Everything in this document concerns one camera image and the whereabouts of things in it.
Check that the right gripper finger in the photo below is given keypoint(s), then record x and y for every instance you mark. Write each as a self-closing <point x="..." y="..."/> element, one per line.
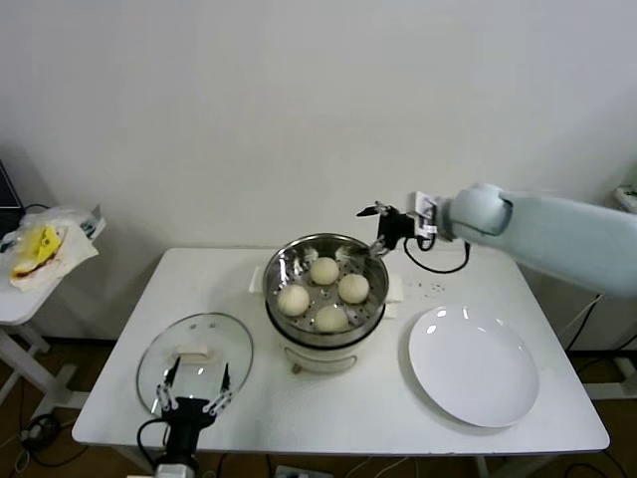
<point x="382" y="247"/>
<point x="378" y="209"/>

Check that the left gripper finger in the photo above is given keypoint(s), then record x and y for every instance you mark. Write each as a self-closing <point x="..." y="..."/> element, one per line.
<point x="226" y="386"/>
<point x="173" y="376"/>

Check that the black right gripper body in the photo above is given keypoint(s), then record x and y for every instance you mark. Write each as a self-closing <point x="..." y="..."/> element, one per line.
<point x="395" y="224"/>

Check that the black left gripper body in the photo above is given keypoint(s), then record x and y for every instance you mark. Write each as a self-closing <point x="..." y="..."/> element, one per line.
<point x="186" y="413"/>

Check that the white steamed baozi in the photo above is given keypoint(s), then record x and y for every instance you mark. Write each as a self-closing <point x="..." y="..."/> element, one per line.
<point x="331" y="318"/>
<point x="324" y="270"/>
<point x="293" y="300"/>
<point x="354" y="289"/>

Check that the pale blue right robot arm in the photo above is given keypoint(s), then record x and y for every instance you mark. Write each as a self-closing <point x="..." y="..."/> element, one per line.
<point x="547" y="234"/>

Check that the stainless steel steamer basket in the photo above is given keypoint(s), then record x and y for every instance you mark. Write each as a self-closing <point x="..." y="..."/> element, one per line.
<point x="278" y="269"/>

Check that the white electric cooker pot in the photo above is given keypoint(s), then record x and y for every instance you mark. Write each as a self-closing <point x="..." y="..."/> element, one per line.
<point x="318" y="358"/>

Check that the white round plate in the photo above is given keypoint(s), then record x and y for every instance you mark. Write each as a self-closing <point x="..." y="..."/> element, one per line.
<point x="468" y="363"/>

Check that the white plug adapter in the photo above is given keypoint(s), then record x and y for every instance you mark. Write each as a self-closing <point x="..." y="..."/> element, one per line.
<point x="31" y="434"/>

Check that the white side table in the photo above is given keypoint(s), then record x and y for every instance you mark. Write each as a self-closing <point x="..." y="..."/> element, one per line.
<point x="15" y="309"/>

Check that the teal printed packet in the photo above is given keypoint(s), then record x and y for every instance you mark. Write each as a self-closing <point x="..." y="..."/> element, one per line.
<point x="92" y="221"/>

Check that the plastic bag with yellow wrapper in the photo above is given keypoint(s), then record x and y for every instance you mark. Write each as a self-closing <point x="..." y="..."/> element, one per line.
<point x="40" y="244"/>

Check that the white table leg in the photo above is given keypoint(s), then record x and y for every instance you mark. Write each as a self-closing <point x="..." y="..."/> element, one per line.
<point x="484" y="467"/>

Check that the black monitor screen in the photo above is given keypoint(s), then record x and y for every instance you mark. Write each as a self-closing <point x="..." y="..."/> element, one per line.
<point x="7" y="191"/>

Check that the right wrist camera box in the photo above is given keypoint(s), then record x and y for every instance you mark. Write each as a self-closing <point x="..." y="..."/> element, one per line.
<point x="425" y="214"/>

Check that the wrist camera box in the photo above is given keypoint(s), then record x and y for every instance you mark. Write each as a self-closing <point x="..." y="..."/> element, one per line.
<point x="174" y="470"/>
<point x="425" y="214"/>

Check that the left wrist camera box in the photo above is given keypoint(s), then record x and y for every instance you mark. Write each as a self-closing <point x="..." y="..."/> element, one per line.
<point x="174" y="470"/>

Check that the white wall shelf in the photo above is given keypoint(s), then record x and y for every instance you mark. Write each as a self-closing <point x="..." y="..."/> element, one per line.
<point x="628" y="196"/>

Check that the white rack base frame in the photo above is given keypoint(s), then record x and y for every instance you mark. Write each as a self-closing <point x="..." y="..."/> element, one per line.
<point x="617" y="391"/>

